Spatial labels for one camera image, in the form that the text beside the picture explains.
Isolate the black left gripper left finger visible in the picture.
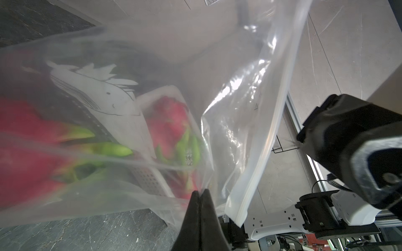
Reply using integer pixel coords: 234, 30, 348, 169
171, 191, 201, 251

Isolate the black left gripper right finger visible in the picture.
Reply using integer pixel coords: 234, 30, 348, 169
200, 189, 230, 251

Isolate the pink dragon fruit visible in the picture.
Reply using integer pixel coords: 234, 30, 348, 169
0, 97, 134, 209
146, 96, 201, 199

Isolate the zip-top bag with dragon fruit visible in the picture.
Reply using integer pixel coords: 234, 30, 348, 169
1, 1, 312, 229

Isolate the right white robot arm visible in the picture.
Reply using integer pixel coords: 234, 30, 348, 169
222, 94, 402, 251

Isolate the white perforated plastic basket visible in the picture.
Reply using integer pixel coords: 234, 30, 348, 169
46, 61, 189, 201

